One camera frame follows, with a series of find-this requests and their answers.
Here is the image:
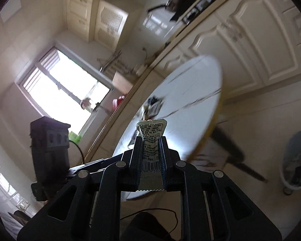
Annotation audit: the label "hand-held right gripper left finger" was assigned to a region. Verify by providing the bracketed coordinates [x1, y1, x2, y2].
[17, 136, 144, 241]

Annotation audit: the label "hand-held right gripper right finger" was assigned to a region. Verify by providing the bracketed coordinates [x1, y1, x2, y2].
[159, 136, 283, 241]

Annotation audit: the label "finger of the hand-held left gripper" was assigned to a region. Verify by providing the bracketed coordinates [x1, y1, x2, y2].
[68, 154, 124, 179]

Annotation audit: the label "silver printed snack packet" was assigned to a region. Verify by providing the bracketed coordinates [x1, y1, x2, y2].
[136, 118, 168, 192]

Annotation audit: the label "kitchen faucet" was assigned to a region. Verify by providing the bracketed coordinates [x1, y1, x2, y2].
[90, 102, 108, 116]

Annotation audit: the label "round marble table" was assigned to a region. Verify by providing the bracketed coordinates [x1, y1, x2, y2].
[112, 55, 267, 202]

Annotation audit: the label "kitchen window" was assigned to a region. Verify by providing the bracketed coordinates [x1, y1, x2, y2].
[15, 46, 114, 136]

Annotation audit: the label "wooden cutting board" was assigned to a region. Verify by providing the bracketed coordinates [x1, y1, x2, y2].
[112, 71, 134, 95]

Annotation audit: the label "cream kitchen base cabinets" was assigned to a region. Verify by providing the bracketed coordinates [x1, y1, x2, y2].
[75, 0, 301, 156]

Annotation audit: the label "black gas stove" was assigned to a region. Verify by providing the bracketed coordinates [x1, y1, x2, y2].
[169, 0, 242, 26]

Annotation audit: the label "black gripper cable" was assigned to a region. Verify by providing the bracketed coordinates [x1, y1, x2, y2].
[69, 141, 86, 164]

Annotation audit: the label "thin black wire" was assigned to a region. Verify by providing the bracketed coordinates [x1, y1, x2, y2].
[120, 208, 178, 241]

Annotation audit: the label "black counter cable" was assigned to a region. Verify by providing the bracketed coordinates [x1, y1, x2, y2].
[141, 46, 154, 66]

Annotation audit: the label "metal wall dish rack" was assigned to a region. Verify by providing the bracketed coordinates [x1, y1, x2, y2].
[97, 51, 123, 69]

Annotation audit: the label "cream lattice wall cabinet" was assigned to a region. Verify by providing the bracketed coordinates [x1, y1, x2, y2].
[64, 0, 129, 52]

